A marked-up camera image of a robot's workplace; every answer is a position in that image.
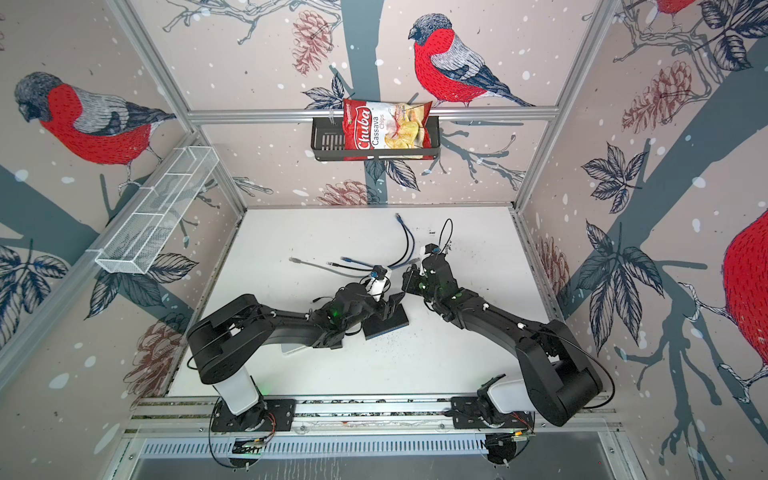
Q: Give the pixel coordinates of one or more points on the white wire mesh shelf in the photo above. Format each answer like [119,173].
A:
[141,237]

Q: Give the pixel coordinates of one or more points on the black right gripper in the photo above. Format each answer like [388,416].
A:
[410,280]

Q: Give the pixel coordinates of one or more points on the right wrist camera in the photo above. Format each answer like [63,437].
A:
[432,249]

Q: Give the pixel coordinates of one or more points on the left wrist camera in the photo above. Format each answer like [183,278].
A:
[378,282]

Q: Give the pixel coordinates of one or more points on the black network switch box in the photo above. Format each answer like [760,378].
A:
[375,327]

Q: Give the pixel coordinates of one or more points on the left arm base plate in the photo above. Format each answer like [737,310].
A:
[269,415]

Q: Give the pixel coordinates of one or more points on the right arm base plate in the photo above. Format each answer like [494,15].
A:
[470,412]

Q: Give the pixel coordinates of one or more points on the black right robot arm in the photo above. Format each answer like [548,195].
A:
[558,378]

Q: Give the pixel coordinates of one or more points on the white small switch box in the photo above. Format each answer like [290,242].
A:
[289,349]

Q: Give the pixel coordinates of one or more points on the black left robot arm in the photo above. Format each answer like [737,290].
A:
[223,342]

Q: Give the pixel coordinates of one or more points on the red cassava chips bag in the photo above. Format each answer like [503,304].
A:
[387,126]

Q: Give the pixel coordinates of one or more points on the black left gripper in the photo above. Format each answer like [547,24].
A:
[384,312]

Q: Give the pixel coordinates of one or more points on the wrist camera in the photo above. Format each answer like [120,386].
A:
[432,249]
[378,282]

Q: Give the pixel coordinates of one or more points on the black wall basket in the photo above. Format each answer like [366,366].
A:
[328,144]

